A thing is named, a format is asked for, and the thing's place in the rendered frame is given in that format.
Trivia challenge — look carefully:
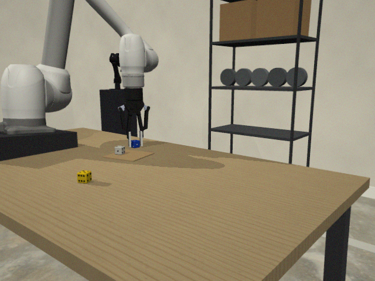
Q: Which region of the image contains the yellow die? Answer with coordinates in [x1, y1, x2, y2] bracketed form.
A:
[77, 170, 92, 183]

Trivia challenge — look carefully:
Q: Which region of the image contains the tan square mat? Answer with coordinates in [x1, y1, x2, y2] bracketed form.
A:
[103, 149, 154, 162]

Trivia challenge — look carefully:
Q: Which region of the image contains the white die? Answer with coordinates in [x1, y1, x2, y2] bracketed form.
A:
[115, 146, 125, 155]

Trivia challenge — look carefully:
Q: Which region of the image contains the blue die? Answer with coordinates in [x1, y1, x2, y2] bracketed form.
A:
[131, 140, 140, 148]

